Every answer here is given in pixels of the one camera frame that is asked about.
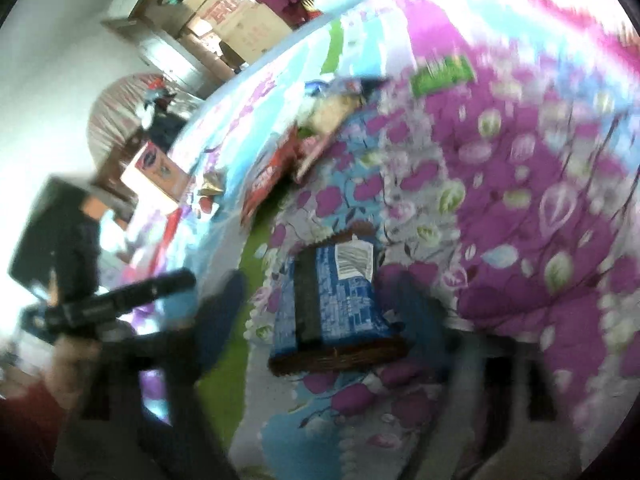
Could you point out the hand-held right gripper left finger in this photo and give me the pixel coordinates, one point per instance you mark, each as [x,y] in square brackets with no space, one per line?
[220,320]

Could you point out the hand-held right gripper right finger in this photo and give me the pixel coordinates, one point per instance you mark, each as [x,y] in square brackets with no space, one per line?
[417,312]

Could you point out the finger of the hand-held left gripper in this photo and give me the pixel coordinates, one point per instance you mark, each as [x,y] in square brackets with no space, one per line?
[125,297]

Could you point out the blue cookie packet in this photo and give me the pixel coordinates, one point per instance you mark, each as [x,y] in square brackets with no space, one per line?
[335,310]

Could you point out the pink cake packet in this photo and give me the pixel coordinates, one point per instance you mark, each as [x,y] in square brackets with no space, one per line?
[315,155]

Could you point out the person's left hand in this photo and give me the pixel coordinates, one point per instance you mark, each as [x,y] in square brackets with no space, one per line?
[70,375]

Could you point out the flat red packet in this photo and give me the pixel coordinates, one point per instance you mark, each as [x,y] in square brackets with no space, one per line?
[172,230]

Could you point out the orange cardboard snack box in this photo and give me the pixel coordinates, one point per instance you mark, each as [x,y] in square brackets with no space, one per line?
[155,170]

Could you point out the small gold striped packet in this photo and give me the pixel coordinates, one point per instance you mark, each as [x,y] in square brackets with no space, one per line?
[212,185]

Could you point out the striped fabric arched screen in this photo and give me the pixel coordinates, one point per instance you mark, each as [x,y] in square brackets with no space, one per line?
[120,110]

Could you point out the red snack packet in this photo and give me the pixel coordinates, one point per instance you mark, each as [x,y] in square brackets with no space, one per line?
[267,180]

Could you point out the pile of bags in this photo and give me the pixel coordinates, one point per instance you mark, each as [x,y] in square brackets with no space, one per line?
[160,120]

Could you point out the grey door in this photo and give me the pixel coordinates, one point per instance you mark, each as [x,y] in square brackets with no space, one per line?
[170,65]

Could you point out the pale clear cracker packet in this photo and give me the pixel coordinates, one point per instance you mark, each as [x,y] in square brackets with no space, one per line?
[332,110]

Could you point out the green snack packet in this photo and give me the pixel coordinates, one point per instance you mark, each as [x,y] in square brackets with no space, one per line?
[442,75]

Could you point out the white and blue packet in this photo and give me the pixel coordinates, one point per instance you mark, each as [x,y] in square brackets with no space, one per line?
[317,87]

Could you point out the large brown cardboard box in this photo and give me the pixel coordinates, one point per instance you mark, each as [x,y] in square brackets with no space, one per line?
[250,25]

